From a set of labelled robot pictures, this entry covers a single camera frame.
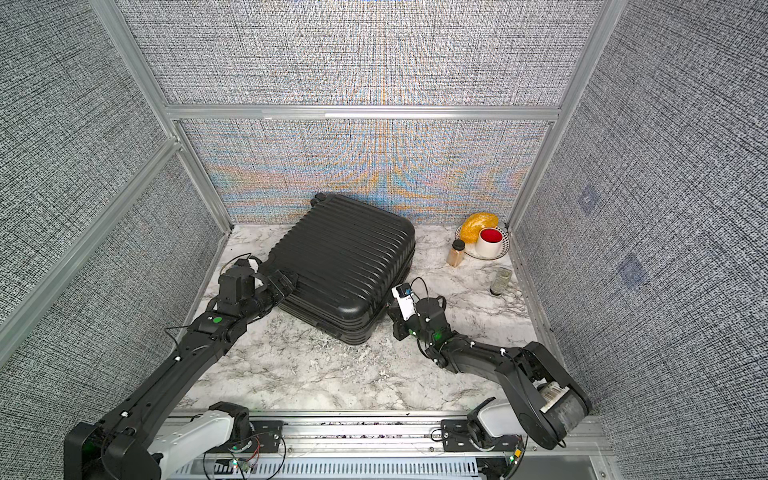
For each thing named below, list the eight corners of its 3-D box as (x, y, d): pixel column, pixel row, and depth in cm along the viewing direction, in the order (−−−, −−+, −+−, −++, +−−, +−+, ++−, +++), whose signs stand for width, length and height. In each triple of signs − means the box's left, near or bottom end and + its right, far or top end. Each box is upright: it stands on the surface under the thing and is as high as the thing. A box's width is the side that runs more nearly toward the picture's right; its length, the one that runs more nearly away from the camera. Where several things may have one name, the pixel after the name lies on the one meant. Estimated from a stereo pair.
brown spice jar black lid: (448, 267, 110) (453, 249, 102) (446, 257, 113) (451, 239, 105) (460, 267, 110) (466, 249, 102) (458, 257, 113) (463, 239, 105)
